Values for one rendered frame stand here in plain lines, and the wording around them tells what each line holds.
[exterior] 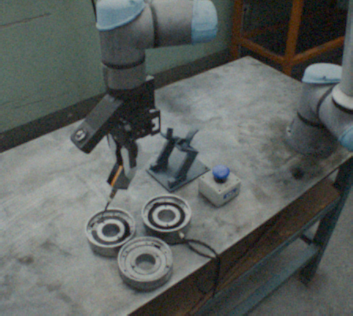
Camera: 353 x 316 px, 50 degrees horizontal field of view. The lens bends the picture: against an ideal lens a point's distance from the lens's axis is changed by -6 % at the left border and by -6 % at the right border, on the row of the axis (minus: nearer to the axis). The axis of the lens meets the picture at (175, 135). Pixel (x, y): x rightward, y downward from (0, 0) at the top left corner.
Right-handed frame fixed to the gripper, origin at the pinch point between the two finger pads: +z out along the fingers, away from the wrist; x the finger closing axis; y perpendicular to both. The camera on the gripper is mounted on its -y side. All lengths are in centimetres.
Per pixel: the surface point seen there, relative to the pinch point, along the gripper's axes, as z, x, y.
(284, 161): 13.3, -10.3, 41.9
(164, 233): 9.8, -11.3, 1.6
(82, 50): 47, 153, 63
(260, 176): 13.2, -10.1, 32.6
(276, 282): 69, -17, 47
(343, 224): 93, -11, 112
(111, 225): 11.2, -1.9, -5.4
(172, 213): 11.0, -7.2, 7.1
